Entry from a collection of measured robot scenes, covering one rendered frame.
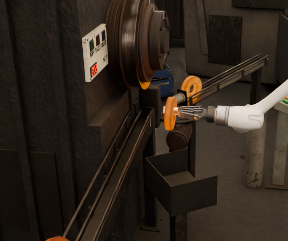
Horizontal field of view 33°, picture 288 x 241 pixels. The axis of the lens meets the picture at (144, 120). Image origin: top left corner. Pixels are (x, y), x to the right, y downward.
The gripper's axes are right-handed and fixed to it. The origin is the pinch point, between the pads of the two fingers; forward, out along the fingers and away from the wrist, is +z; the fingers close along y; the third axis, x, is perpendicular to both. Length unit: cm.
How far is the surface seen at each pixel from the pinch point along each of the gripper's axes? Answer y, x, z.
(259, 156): 78, -59, -46
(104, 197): -41, -24, 20
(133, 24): 1.2, 38.3, 18.3
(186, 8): 297, -14, 35
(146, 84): 15.4, 5.4, 15.2
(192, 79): 66, -7, -1
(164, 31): 17.5, 32.0, 7.5
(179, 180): -21.6, -23.3, -8.3
